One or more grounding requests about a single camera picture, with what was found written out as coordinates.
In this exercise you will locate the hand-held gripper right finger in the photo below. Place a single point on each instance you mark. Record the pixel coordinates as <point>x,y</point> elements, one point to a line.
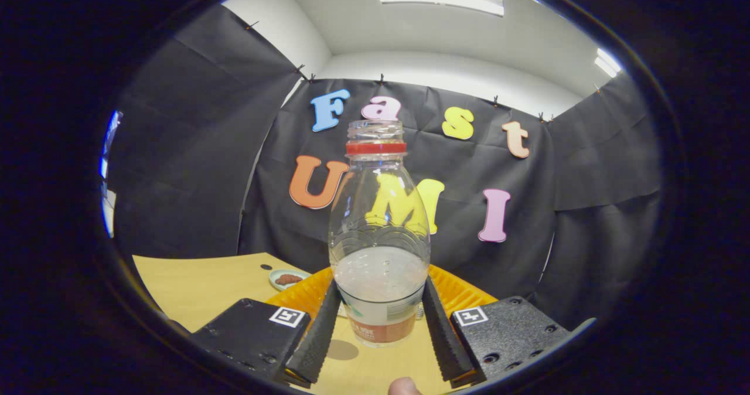
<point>442,342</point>

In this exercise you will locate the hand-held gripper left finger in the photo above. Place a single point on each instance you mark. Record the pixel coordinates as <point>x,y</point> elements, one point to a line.
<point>319,342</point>

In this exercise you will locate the round brown coaster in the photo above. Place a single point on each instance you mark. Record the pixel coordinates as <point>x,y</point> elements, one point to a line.
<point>343,350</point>

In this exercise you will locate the clear plastic juice bottle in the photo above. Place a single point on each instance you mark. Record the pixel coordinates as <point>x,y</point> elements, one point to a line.
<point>378,225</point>

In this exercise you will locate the brown food piece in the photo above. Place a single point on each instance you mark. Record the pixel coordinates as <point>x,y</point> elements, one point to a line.
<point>288,279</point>

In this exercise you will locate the pale green plate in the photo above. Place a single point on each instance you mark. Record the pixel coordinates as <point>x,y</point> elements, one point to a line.
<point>275,282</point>

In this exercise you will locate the wooden table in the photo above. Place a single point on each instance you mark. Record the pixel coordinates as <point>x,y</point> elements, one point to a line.
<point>199,289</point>

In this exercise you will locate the small ceiling light panel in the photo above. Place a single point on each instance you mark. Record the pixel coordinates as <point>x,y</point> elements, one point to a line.
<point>607,63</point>

